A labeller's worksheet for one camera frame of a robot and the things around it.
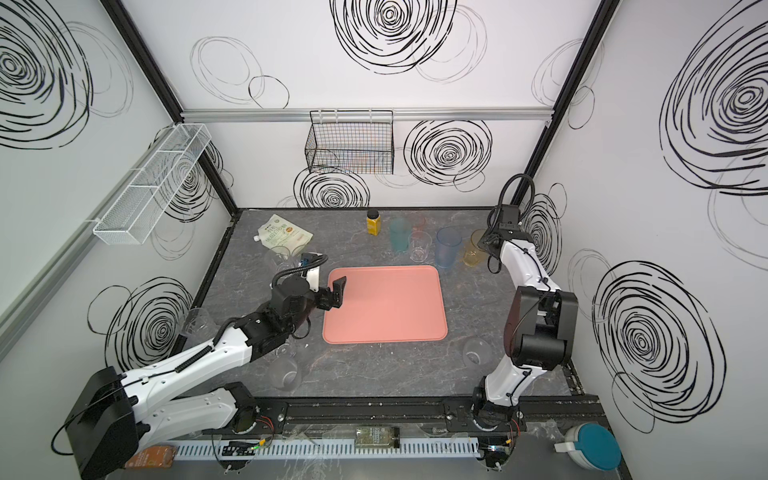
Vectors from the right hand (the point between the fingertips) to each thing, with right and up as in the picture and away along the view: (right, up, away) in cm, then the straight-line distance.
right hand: (491, 242), depth 92 cm
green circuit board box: (-35, -44, -24) cm, 61 cm away
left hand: (-47, -9, -13) cm, 49 cm away
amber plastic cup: (-4, -5, +3) cm, 7 cm away
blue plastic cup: (-13, 0, +2) cm, 13 cm away
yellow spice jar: (-38, +7, +16) cm, 41 cm away
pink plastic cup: (-19, +6, +28) cm, 34 cm away
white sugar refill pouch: (-72, +3, +20) cm, 75 cm away
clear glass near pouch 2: (-52, -2, -25) cm, 57 cm away
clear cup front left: (-60, -36, -12) cm, 71 cm away
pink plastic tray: (-32, -20, +3) cm, 38 cm away
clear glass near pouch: (-69, -6, +10) cm, 70 cm away
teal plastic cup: (-28, +3, +13) cm, 31 cm away
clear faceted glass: (-21, -1, +13) cm, 25 cm away
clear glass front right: (-7, -31, -9) cm, 33 cm away
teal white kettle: (+12, -44, -28) cm, 54 cm away
